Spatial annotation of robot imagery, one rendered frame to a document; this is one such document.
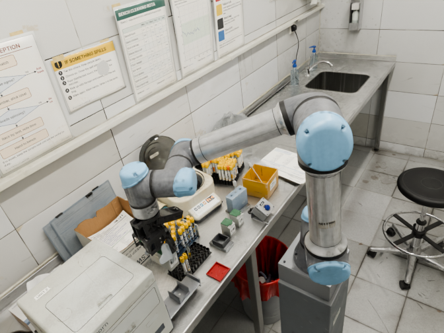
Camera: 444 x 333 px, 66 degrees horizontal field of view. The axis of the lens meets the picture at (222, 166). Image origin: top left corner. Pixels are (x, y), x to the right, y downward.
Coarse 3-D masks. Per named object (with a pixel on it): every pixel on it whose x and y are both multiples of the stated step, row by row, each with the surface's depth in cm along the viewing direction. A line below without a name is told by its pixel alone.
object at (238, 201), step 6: (240, 186) 157; (234, 192) 154; (240, 192) 153; (246, 192) 157; (228, 198) 151; (234, 198) 151; (240, 198) 155; (246, 198) 158; (228, 204) 154; (234, 204) 152; (240, 204) 156; (246, 204) 160; (228, 210) 156; (240, 210) 157
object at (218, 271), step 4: (216, 264) 134; (220, 264) 133; (212, 268) 132; (216, 268) 132; (220, 268) 132; (224, 268) 132; (228, 268) 131; (208, 272) 131; (212, 272) 131; (216, 272) 130; (220, 272) 130; (224, 272) 130; (212, 276) 128; (216, 276) 129; (220, 276) 129; (224, 276) 128; (220, 280) 127
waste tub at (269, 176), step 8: (256, 168) 172; (264, 168) 169; (272, 168) 166; (248, 176) 168; (256, 176) 175; (264, 176) 172; (272, 176) 160; (248, 184) 162; (256, 184) 160; (264, 184) 157; (272, 184) 162; (248, 192) 165; (256, 192) 162; (264, 192) 160; (272, 192) 165
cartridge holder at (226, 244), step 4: (216, 236) 142; (220, 236) 143; (224, 236) 142; (212, 240) 140; (216, 240) 143; (220, 240) 142; (224, 240) 142; (228, 240) 140; (212, 244) 141; (216, 244) 140; (220, 244) 138; (224, 244) 138; (228, 244) 140; (232, 244) 140; (220, 248) 139; (224, 248) 138; (228, 248) 138
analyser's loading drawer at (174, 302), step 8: (184, 280) 125; (192, 280) 124; (176, 288) 122; (184, 288) 120; (192, 288) 121; (168, 296) 120; (176, 296) 116; (184, 296) 118; (168, 304) 117; (176, 304) 117; (168, 312) 115; (176, 312) 115
